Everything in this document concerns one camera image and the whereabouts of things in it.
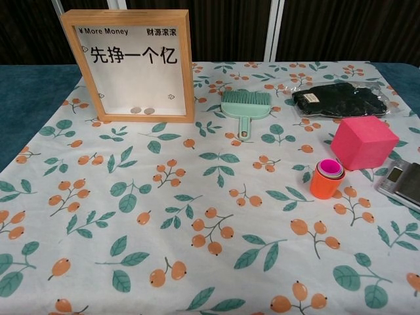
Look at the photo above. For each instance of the black gloves in plastic bag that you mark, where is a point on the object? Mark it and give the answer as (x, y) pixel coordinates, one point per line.
(338, 98)

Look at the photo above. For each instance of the wooden frame money box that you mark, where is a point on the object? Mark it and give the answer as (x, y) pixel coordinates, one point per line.
(131, 82)

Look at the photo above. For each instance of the pink foam cube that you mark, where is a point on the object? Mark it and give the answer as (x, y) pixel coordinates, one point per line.
(361, 144)

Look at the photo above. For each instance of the white partition post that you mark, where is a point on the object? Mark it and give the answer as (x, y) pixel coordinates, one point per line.
(275, 29)

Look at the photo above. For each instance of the floral white tablecloth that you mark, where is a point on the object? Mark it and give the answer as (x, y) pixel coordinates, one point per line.
(210, 203)

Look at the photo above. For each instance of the mint green hand brush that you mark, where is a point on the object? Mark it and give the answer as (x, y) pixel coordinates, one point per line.
(244, 111)

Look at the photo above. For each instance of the silver digital pocket scale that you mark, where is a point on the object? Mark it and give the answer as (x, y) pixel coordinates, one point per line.
(403, 187)

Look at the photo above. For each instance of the magenta nested cup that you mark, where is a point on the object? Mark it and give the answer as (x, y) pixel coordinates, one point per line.
(329, 166)

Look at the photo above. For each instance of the orange plastic cup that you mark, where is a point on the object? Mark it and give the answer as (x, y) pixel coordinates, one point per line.
(323, 187)

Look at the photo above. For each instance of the silver coin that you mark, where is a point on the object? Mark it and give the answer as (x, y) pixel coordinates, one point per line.
(135, 111)
(149, 111)

